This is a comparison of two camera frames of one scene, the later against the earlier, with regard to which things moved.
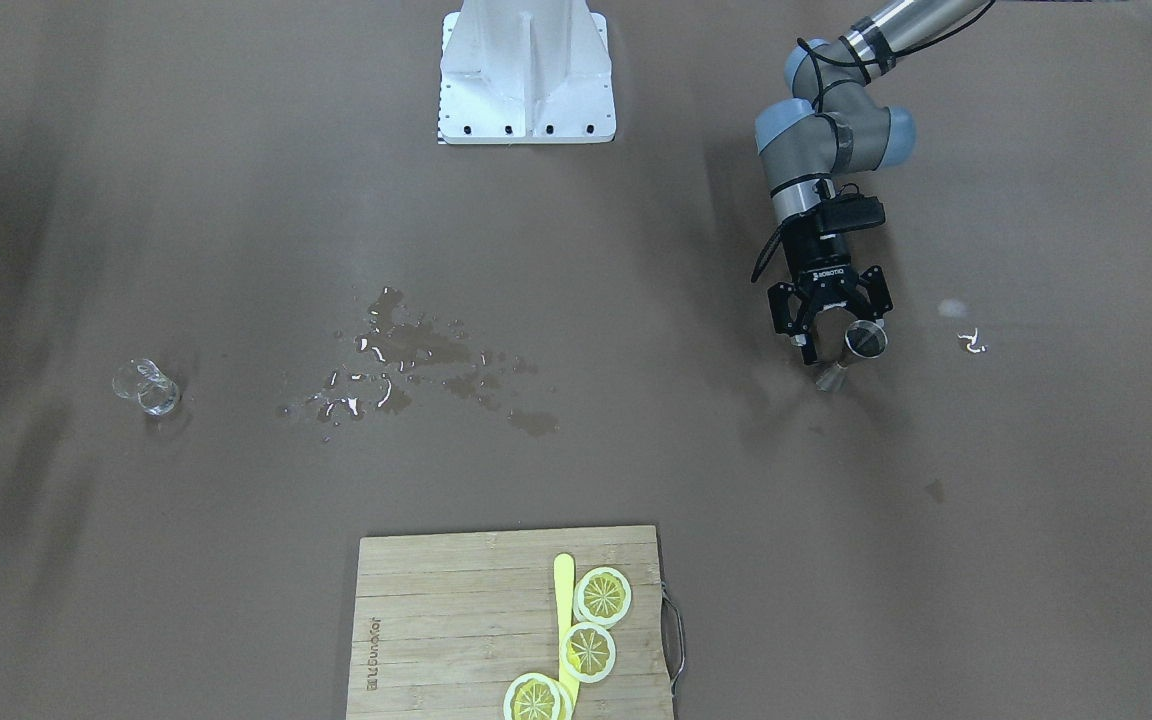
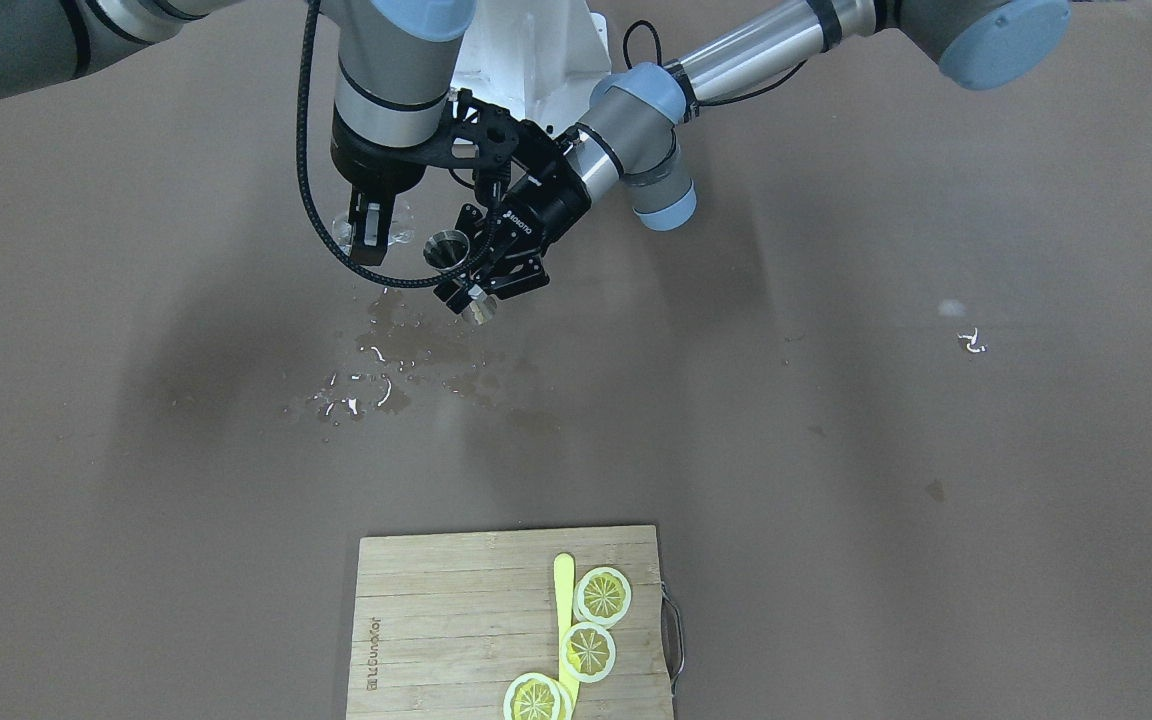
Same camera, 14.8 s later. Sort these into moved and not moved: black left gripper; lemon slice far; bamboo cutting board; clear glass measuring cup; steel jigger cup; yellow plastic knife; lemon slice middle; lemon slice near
Moved: black left gripper; clear glass measuring cup; steel jigger cup
Not moved: lemon slice near; yellow plastic knife; lemon slice middle; bamboo cutting board; lemon slice far
